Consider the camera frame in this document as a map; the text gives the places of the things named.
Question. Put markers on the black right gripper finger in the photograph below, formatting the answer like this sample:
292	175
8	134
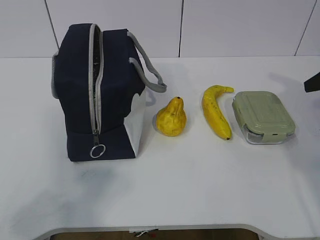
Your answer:
312	84

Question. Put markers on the green lidded glass container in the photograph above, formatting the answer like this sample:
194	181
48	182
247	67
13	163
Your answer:
262	117

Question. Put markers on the yellow banana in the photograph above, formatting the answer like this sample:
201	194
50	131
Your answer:
213	113

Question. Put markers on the yellow pear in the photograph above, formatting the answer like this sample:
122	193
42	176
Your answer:
171	120

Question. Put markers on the navy blue lunch bag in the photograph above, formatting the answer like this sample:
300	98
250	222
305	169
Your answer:
100	79

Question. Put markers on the white tape with wires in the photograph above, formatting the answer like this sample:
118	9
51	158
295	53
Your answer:
138	232

